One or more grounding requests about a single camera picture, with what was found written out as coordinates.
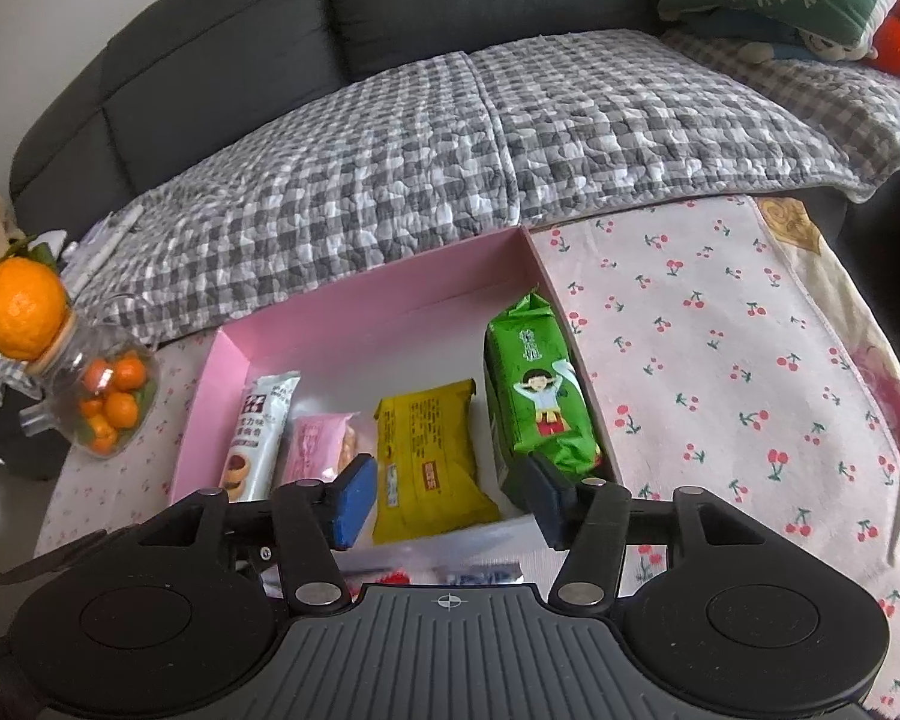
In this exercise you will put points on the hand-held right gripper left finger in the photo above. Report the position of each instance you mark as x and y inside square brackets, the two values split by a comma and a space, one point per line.
[352, 499]

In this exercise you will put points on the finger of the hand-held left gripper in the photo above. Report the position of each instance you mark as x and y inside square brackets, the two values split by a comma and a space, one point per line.
[52, 556]

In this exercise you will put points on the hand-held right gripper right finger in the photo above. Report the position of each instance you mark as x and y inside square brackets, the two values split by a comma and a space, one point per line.
[544, 499]

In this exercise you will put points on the red snack wrapper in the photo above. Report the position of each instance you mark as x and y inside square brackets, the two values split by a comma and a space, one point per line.
[396, 577]

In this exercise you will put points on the yellow snack packet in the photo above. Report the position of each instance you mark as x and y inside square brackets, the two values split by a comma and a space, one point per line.
[435, 450]

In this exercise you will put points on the white blue snack packet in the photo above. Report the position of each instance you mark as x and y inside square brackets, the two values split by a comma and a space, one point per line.
[480, 577]

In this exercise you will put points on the green snack packet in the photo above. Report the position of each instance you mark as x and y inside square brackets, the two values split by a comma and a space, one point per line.
[540, 390]

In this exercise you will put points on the pink cardboard box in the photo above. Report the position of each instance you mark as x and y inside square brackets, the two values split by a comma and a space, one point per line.
[345, 330]

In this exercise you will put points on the pink snack packet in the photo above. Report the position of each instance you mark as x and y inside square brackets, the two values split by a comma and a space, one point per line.
[311, 450]

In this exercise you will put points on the dark side table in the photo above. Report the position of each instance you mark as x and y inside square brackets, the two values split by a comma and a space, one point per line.
[15, 457]

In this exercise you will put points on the white chocolate biscuit packet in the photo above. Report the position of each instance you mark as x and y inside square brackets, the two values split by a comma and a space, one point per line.
[262, 427]

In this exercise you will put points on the glass jar of small oranges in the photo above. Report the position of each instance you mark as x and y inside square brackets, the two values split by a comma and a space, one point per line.
[112, 390]

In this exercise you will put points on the cherry print tablecloth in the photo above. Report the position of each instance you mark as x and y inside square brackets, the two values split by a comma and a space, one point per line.
[720, 352]

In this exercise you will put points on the large orange fruit ornament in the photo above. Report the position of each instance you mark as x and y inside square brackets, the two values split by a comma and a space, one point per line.
[22, 307]

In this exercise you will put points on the white plastic wrappers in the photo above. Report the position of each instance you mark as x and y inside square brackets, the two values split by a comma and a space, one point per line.
[101, 247]

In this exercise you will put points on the grey checkered blanket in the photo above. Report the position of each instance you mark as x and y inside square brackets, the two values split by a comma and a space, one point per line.
[420, 165]

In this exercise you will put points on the dark grey sofa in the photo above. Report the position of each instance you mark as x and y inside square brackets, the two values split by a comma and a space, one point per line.
[217, 52]

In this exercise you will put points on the plush doll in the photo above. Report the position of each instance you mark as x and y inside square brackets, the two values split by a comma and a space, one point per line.
[832, 45]

